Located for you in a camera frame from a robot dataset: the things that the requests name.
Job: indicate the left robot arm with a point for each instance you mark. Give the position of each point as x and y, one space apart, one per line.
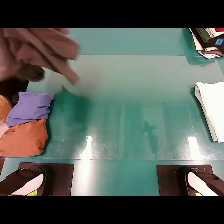
23 181

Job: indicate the white garment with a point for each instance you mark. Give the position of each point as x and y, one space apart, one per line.
213 106

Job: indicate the tan garment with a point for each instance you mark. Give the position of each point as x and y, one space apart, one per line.
3 108

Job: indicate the orange garment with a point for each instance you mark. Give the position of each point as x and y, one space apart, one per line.
25 140

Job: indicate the black garment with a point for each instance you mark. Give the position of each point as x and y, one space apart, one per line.
10 88

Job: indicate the heap of clothes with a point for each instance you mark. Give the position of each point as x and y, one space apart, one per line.
208 41

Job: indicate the brown garment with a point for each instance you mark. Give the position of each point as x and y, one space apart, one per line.
36 46

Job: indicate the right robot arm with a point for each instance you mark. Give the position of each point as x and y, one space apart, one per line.
203 181

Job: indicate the purple garment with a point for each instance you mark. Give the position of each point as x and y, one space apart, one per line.
30 108

